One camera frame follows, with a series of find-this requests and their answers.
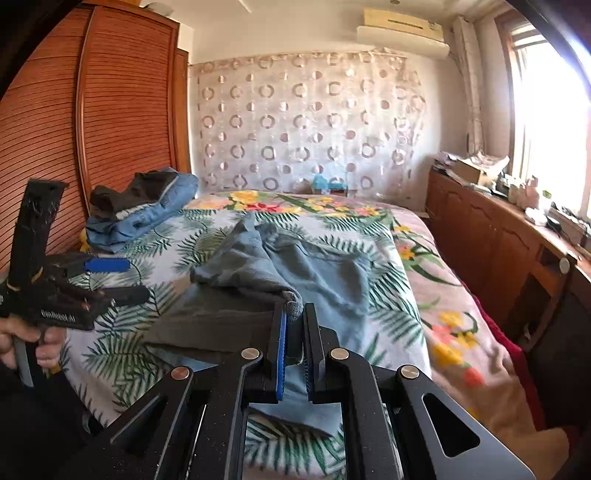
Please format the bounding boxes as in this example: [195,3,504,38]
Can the person's left hand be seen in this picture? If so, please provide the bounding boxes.
[0,318,66,376]

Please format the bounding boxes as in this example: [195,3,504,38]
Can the grey box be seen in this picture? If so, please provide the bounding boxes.
[546,207,591,246]

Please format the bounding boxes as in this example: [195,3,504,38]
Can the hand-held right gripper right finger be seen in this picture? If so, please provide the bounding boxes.
[301,303,536,480]

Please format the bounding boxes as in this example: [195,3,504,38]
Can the person's left forearm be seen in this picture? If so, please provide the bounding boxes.
[0,364,90,462]

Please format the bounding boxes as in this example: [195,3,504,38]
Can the blue folded jeans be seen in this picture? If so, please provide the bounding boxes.
[85,171,199,253]

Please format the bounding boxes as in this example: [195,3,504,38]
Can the beige window curtain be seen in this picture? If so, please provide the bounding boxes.
[451,16,486,158]

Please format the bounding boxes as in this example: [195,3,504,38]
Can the circle pattern wall cloth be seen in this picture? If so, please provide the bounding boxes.
[187,50,428,198]

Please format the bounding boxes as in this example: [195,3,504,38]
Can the wooden cabinet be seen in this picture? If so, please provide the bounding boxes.
[424,166,591,352]

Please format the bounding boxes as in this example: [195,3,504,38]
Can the pink container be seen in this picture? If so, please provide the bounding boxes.
[518,176,542,209]

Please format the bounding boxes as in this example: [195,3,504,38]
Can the grey folded pants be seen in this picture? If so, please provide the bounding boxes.
[113,203,158,222]

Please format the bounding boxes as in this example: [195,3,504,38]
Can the black folded pants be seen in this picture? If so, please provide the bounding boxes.
[89,185,145,220]
[130,172,179,205]

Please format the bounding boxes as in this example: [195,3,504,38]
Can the grey-blue t-shirt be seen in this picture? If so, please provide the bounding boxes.
[143,213,385,439]

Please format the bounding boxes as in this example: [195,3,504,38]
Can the white air conditioner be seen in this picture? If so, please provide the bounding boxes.
[355,7,451,61]

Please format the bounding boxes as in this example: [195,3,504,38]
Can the red bedding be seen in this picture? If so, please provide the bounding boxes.
[473,293,548,432]

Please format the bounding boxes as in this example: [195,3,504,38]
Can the teal plastic bag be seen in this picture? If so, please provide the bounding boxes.
[311,174,348,195]

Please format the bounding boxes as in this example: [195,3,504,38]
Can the leaf print bed sheet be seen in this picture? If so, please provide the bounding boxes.
[60,189,435,480]

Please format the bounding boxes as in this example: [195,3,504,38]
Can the stack of papers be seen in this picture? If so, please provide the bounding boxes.
[433,151,463,175]

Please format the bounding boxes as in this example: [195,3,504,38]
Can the wooden louvered wardrobe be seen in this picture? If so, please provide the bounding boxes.
[0,0,193,280]

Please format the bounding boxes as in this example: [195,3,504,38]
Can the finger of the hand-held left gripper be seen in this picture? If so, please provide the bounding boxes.
[76,285,151,311]
[46,255,131,276]

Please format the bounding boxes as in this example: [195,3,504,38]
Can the cardboard box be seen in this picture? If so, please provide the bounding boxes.
[455,154,509,186]

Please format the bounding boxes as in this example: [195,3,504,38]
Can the window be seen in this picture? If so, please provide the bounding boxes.
[505,14,591,214]

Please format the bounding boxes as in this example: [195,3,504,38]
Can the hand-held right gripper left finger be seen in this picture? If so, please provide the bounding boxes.
[60,305,289,480]

